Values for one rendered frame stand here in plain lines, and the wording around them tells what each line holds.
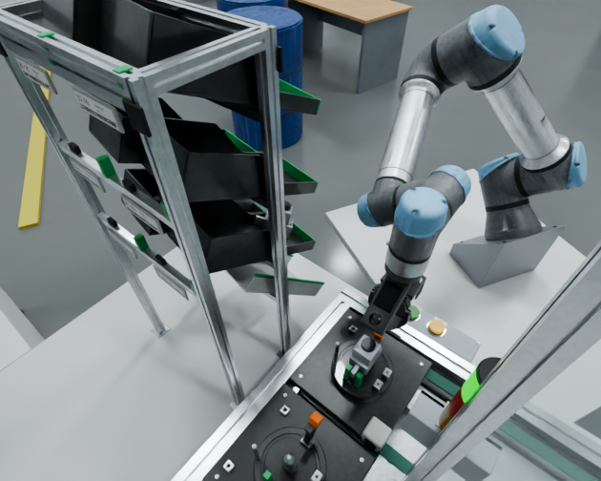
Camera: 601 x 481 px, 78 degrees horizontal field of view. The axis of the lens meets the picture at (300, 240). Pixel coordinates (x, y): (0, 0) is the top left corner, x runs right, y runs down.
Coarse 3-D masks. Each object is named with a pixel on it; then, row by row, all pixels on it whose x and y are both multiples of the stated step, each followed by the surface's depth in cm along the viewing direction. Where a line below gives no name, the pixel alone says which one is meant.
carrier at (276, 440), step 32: (256, 416) 79; (288, 416) 79; (256, 448) 66; (288, 448) 73; (320, 448) 73; (352, 448) 75; (224, 480) 71; (256, 480) 69; (288, 480) 69; (320, 480) 69; (352, 480) 71
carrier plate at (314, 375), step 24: (336, 336) 92; (360, 336) 92; (384, 336) 92; (312, 360) 88; (408, 360) 88; (312, 384) 84; (408, 384) 84; (336, 408) 80; (360, 408) 80; (384, 408) 80; (360, 432) 77
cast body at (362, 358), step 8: (360, 344) 78; (368, 344) 77; (376, 344) 78; (352, 352) 78; (360, 352) 77; (368, 352) 77; (376, 352) 77; (352, 360) 79; (360, 360) 78; (368, 360) 76; (376, 360) 81; (360, 368) 79; (368, 368) 78; (352, 376) 79
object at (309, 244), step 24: (216, 216) 75; (240, 216) 80; (264, 216) 85; (216, 240) 60; (240, 240) 65; (264, 240) 69; (288, 240) 82; (312, 240) 81; (216, 264) 64; (240, 264) 68
